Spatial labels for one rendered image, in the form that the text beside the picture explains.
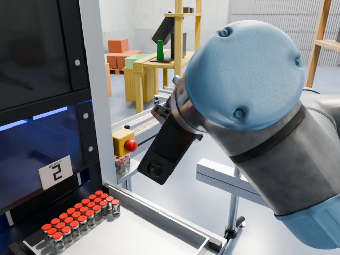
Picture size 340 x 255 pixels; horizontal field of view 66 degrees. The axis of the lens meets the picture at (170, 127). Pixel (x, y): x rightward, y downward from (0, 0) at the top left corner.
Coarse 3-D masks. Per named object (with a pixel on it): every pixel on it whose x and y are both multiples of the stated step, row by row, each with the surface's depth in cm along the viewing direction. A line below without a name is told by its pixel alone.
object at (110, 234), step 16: (112, 192) 78; (128, 208) 74; (144, 208) 71; (96, 224) 69; (112, 224) 69; (128, 224) 69; (144, 224) 69; (160, 224) 69; (176, 224) 65; (80, 240) 64; (96, 240) 64; (112, 240) 64; (128, 240) 64; (144, 240) 64; (160, 240) 64; (176, 240) 64; (192, 240) 64; (208, 240) 60
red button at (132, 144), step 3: (129, 141) 84; (132, 141) 84; (135, 141) 84; (126, 144) 83; (129, 144) 83; (132, 144) 83; (135, 144) 84; (126, 147) 83; (129, 147) 83; (132, 147) 83; (135, 147) 84; (129, 150) 83; (132, 150) 84
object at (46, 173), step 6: (54, 162) 65; (60, 162) 66; (66, 162) 68; (42, 168) 63; (48, 168) 64; (54, 168) 65; (66, 168) 68; (42, 174) 63; (48, 174) 64; (60, 174) 67; (66, 174) 69; (72, 174) 70; (42, 180) 63; (48, 180) 65; (54, 180) 66; (60, 180) 68; (42, 186) 64; (48, 186) 65
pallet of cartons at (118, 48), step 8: (112, 40) 662; (120, 40) 659; (112, 48) 670; (120, 48) 667; (128, 48) 715; (112, 56) 623; (120, 56) 619; (128, 56) 618; (112, 64) 631; (120, 64) 627; (120, 72) 646
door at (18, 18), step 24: (0, 0) 48; (24, 0) 52; (48, 0) 56; (0, 24) 49; (24, 24) 53; (48, 24) 57; (0, 48) 50; (24, 48) 54; (48, 48) 58; (0, 72) 51; (24, 72) 55; (48, 72) 59; (0, 96) 52; (24, 96) 56; (48, 96) 61
